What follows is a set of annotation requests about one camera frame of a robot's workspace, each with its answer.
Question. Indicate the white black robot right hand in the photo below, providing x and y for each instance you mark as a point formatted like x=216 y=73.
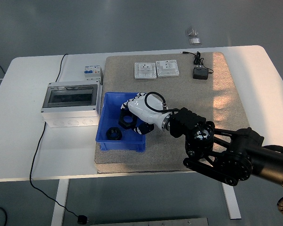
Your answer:
x=141 y=108

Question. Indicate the large black hex nut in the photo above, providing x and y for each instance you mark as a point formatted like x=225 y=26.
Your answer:
x=122 y=124

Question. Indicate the small black hex nut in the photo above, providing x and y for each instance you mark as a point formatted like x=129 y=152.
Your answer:
x=108 y=136

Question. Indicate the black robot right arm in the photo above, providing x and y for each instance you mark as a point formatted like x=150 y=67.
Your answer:
x=226 y=153

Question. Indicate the blue plastic box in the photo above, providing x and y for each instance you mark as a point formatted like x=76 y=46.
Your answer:
x=113 y=101

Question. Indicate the grey electrical distribution box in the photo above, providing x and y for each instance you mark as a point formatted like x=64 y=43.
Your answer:
x=70 y=113

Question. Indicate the grey-brown mat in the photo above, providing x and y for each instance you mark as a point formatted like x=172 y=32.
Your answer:
x=191 y=94

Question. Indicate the white blue circuit breaker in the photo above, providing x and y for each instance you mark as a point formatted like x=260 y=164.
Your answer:
x=90 y=71

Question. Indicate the black power adapter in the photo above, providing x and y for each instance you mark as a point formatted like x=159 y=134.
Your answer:
x=200 y=74

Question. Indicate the closed silver floor outlet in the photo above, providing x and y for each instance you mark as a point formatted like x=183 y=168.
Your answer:
x=194 y=41

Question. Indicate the open silver floor outlet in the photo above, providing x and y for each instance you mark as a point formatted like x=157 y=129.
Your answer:
x=191 y=31

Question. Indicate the white table leg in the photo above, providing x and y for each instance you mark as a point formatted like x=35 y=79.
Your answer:
x=60 y=202
x=233 y=207

